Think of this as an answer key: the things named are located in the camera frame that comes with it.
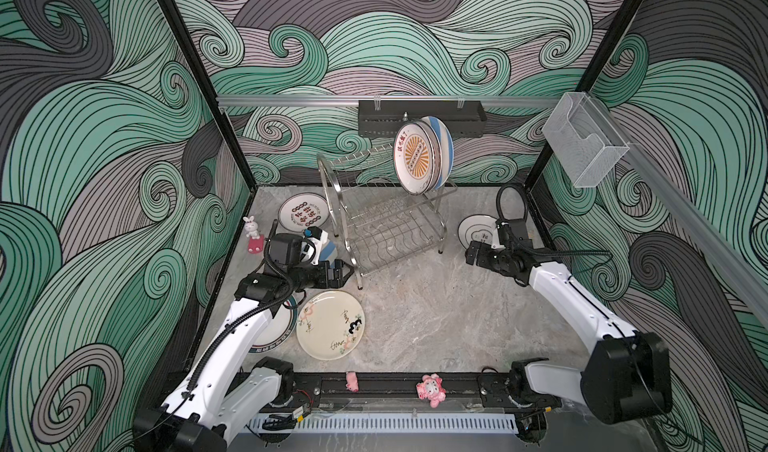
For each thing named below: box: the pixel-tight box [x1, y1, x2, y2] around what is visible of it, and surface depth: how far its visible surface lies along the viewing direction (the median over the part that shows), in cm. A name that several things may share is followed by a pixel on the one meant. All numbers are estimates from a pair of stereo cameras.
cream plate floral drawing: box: [296, 290, 366, 361], surface depth 85 cm
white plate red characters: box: [278, 192, 330, 233], surface depth 113 cm
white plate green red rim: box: [249, 295, 299, 354], surface depth 83 cm
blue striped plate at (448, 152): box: [422, 115, 455, 190], surface depth 75 cm
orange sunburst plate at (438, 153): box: [414, 120, 443, 195], surface depth 79 cm
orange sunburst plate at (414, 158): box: [394, 120, 435, 195], surface depth 83 cm
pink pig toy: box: [416, 373, 447, 408], surface depth 73 cm
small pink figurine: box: [346, 371, 359, 392], surface depth 74 cm
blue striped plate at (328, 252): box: [319, 239, 337, 268], surface depth 102 cm
